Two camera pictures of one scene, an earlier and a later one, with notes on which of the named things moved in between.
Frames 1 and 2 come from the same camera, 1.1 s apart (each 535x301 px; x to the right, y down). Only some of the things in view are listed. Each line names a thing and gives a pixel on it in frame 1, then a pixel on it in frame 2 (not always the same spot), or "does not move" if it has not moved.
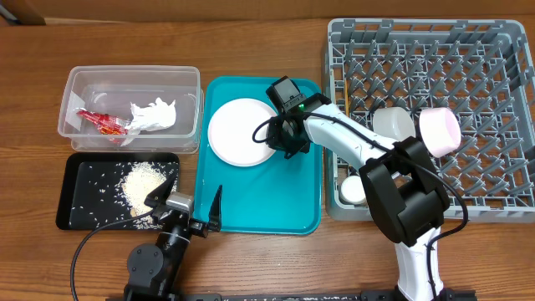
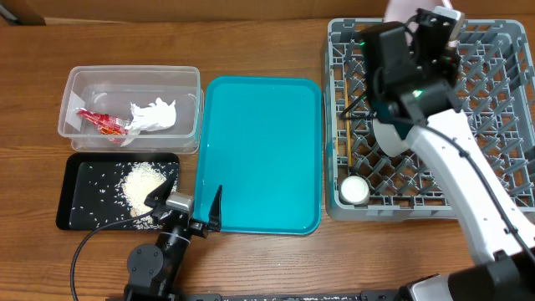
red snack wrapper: x=105 y=123 does not move
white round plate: x=230 y=134 → x=402 y=10
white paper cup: x=353 y=190 does not move
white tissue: x=150 y=117 does not move
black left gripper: x=201 y=227 does not move
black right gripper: x=274 y=142 → x=447 y=58
